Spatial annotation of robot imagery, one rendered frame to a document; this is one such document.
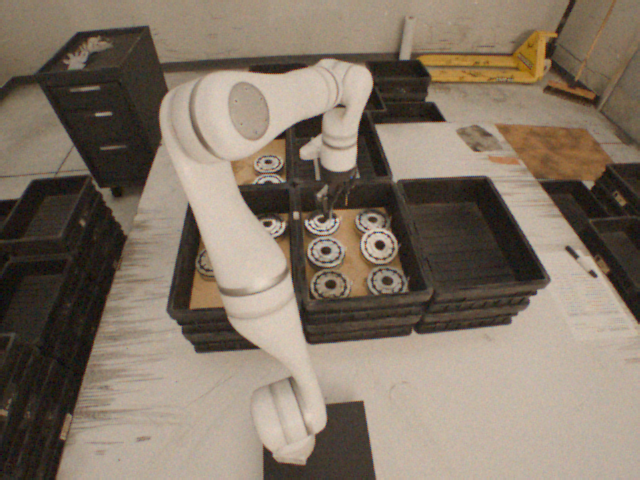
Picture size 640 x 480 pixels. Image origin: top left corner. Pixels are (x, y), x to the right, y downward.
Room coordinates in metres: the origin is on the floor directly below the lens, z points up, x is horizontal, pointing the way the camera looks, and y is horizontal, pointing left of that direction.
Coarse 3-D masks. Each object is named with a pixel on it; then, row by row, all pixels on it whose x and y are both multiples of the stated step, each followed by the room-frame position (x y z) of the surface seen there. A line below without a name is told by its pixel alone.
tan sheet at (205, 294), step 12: (288, 216) 0.74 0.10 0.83; (288, 228) 0.69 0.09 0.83; (288, 240) 0.64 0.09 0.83; (288, 252) 0.60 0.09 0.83; (288, 264) 0.56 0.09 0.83; (204, 288) 0.48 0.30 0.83; (216, 288) 0.48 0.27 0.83; (192, 300) 0.44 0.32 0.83; (204, 300) 0.44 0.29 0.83; (216, 300) 0.44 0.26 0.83
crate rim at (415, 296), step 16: (400, 208) 0.68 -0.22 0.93; (416, 240) 0.56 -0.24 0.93; (304, 256) 0.51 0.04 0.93; (416, 256) 0.51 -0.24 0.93; (304, 272) 0.47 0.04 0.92; (304, 288) 0.42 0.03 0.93; (432, 288) 0.42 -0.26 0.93; (304, 304) 0.38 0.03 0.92; (320, 304) 0.38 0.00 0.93; (336, 304) 0.38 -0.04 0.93; (352, 304) 0.38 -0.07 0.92; (368, 304) 0.39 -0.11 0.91; (384, 304) 0.39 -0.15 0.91
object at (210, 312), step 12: (240, 192) 0.74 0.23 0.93; (180, 240) 0.56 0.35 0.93; (180, 252) 0.52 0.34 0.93; (180, 264) 0.48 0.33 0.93; (300, 288) 0.42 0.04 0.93; (168, 300) 0.38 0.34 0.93; (300, 300) 0.39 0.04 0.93; (168, 312) 0.35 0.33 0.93; (180, 312) 0.35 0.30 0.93; (192, 312) 0.35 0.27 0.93; (204, 312) 0.35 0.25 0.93; (216, 312) 0.36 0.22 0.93
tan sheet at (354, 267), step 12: (348, 216) 0.74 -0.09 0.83; (348, 228) 0.69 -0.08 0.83; (312, 240) 0.64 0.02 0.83; (348, 240) 0.65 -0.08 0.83; (360, 240) 0.65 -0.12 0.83; (348, 252) 0.60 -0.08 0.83; (348, 264) 0.56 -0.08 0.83; (360, 264) 0.56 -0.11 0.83; (396, 264) 0.56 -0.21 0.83; (312, 276) 0.52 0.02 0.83; (348, 276) 0.52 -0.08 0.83; (360, 276) 0.52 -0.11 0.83; (360, 288) 0.48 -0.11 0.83
